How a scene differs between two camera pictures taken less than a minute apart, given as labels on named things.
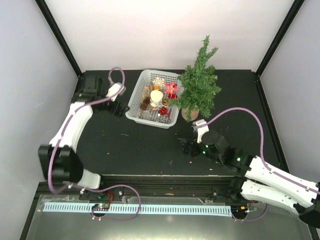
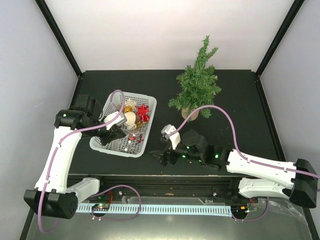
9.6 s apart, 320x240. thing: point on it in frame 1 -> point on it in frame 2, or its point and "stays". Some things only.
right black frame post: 279,37 stays
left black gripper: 120,111 -> 112,134
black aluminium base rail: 175,186 stays
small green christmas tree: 199,83 stays
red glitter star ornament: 170,88 -> 142,110
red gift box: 172,96 -> 144,117
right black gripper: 193,152 -> 164,157
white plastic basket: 150,101 -> 140,111
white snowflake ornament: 158,81 -> 130,102
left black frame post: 54,28 stays
